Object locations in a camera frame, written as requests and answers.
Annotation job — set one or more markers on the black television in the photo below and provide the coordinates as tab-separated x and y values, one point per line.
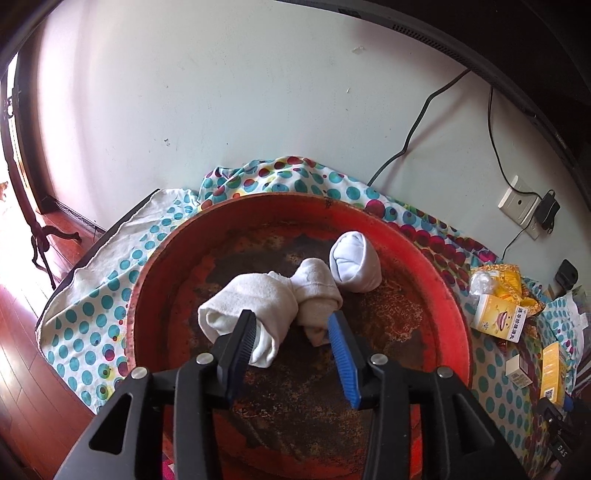
531	46

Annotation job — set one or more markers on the white wall socket plate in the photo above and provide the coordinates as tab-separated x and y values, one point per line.
532	232
515	201

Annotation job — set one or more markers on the black electronic device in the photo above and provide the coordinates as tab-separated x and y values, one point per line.
551	410

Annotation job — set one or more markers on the red round metal tray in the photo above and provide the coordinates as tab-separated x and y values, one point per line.
406	295

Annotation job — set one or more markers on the small white box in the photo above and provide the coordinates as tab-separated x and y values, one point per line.
519	369

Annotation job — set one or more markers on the black power adapter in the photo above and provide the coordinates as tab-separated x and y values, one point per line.
547	210

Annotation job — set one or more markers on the yellow snack packet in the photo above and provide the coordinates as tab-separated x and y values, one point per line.
512	281

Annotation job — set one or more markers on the polka dot cloth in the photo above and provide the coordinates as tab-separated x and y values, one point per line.
83	332

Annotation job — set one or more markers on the tall yellow box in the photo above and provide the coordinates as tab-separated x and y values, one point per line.
554	374

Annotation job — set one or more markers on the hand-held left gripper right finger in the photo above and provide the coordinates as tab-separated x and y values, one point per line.
342	357

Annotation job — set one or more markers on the white rolled sock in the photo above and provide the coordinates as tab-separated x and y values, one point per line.
355	263

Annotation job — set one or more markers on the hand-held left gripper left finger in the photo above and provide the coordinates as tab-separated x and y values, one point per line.
245	345

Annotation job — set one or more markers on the yellow smile print medicine box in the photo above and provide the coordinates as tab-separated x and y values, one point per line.
496	318

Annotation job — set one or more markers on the clear plastic wrap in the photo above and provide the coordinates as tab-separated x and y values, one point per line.
482	281

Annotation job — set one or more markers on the dark wrought iron stand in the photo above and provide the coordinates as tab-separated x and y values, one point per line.
24	175

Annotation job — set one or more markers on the cream towel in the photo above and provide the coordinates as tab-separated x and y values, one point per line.
258	295

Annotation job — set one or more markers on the black plastic stand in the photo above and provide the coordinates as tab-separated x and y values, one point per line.
565	274

